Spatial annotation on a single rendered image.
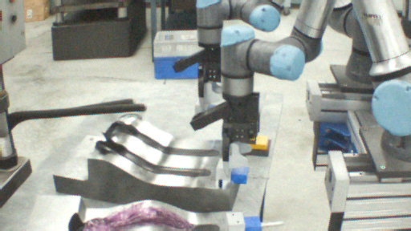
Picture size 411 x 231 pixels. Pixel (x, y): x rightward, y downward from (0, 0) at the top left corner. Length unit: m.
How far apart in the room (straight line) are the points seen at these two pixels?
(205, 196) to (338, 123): 0.53
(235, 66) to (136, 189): 0.41
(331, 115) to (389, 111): 0.65
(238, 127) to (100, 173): 0.38
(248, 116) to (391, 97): 0.41
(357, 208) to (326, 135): 0.49
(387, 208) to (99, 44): 4.42
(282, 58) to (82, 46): 4.37
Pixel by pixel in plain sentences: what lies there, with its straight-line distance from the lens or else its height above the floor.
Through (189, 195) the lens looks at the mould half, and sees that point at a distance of 1.23.
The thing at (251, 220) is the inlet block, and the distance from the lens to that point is 1.13.
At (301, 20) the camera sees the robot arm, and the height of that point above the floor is 1.29.
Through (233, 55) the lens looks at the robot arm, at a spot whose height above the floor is 1.21.
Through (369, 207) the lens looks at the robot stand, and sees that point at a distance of 1.12.
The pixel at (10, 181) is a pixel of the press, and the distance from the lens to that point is 1.55.
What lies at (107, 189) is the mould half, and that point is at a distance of 1.31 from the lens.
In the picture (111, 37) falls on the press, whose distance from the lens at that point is 5.19.
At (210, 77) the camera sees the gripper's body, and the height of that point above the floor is 1.05.
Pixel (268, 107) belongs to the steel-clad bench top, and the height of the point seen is 0.80.
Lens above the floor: 1.54
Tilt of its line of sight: 24 degrees down
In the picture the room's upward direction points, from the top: straight up
